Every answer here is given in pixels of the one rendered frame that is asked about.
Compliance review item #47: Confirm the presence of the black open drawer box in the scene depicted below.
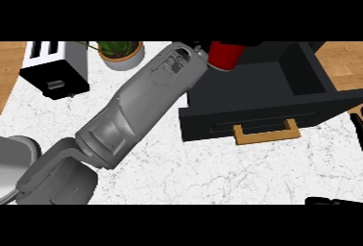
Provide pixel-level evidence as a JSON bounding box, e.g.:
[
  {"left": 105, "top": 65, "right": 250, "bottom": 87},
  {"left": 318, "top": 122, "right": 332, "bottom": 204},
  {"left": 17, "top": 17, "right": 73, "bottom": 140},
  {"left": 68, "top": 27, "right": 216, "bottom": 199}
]
[{"left": 188, "top": 61, "right": 338, "bottom": 111}]

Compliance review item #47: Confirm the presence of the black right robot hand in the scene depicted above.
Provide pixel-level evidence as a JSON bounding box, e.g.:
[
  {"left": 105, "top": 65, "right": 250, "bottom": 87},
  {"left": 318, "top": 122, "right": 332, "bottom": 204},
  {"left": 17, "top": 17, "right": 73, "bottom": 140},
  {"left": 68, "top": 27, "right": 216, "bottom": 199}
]
[{"left": 304, "top": 107, "right": 363, "bottom": 206}]

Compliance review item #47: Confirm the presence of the wooden drawer handle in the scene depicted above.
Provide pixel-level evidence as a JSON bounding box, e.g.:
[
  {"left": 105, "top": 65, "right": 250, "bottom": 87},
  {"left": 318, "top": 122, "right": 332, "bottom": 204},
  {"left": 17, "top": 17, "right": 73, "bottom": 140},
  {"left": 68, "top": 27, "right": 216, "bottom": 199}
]
[{"left": 232, "top": 117, "right": 304, "bottom": 146}]

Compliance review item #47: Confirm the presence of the grey round bowl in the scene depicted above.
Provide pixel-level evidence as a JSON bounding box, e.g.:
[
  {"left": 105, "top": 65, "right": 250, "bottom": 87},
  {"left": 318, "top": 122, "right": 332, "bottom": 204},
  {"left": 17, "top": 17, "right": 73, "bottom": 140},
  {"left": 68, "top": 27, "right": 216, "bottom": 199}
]
[{"left": 0, "top": 135, "right": 43, "bottom": 205}]

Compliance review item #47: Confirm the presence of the potted green plant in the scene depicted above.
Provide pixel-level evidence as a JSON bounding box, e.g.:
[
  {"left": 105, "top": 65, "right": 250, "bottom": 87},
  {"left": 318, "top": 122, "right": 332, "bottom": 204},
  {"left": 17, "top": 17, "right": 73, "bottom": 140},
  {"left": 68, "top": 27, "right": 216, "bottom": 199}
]
[{"left": 77, "top": 40, "right": 146, "bottom": 72}]

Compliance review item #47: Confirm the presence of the black and white toaster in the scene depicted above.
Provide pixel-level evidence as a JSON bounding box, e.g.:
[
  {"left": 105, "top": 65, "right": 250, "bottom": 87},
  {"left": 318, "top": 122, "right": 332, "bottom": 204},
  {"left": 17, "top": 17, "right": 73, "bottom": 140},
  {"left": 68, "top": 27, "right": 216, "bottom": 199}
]
[{"left": 18, "top": 40, "right": 92, "bottom": 101}]

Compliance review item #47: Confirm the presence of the red can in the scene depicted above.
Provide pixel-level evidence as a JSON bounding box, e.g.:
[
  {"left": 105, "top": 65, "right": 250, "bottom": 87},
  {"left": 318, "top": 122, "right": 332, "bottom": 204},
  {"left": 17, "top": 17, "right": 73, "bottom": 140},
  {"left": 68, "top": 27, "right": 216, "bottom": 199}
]
[{"left": 207, "top": 40, "right": 248, "bottom": 72}]

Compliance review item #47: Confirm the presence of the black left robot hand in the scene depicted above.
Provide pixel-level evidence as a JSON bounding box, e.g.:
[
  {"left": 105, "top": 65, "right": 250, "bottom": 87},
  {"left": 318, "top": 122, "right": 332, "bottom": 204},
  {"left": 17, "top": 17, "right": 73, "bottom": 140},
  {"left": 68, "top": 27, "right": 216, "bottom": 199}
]
[{"left": 182, "top": 40, "right": 264, "bottom": 55}]

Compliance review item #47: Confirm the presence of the black drawer front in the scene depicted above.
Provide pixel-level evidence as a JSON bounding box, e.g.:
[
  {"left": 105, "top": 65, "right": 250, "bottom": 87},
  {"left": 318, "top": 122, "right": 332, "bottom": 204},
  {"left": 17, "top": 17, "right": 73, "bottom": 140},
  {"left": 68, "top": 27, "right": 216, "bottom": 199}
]
[{"left": 177, "top": 88, "right": 363, "bottom": 143}]

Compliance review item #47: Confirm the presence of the black cabinet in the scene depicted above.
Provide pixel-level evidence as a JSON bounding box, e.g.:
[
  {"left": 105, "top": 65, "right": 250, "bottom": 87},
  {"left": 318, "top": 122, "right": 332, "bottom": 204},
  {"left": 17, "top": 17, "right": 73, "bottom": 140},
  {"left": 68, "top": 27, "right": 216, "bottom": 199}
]
[{"left": 238, "top": 40, "right": 344, "bottom": 97}]

